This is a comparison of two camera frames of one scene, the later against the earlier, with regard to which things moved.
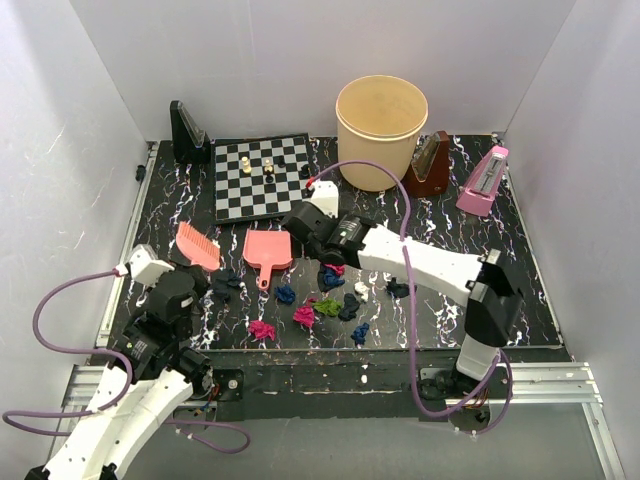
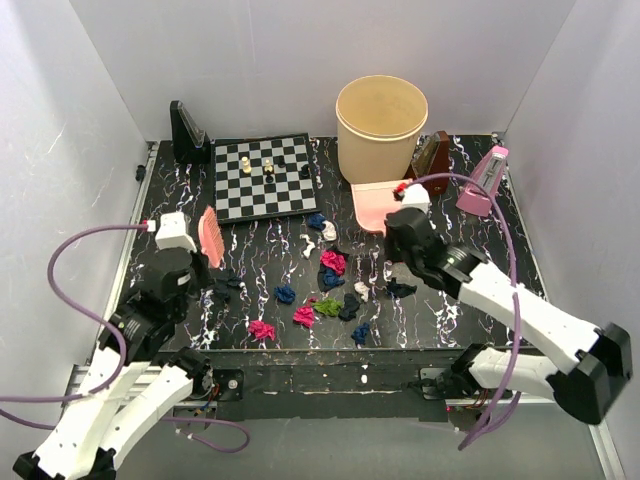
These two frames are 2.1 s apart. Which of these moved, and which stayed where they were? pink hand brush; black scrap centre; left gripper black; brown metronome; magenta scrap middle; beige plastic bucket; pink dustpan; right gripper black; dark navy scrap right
Moved: pink dustpan; pink hand brush; right gripper black
Stayed: left gripper black; beige plastic bucket; magenta scrap middle; black scrap centre; brown metronome; dark navy scrap right
